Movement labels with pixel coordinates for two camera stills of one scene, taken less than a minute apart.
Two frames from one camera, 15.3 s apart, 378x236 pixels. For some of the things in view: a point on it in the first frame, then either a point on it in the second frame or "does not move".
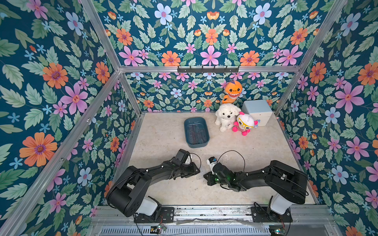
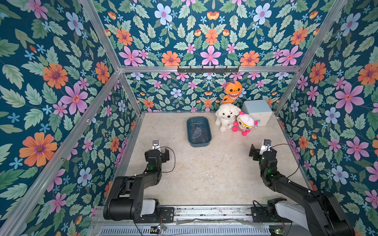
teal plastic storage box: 197,132 does not move
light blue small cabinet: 259,109 does not move
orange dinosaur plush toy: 234,89 does not move
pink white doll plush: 244,123 does not move
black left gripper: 192,170 -> 164,156
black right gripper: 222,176 -> 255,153
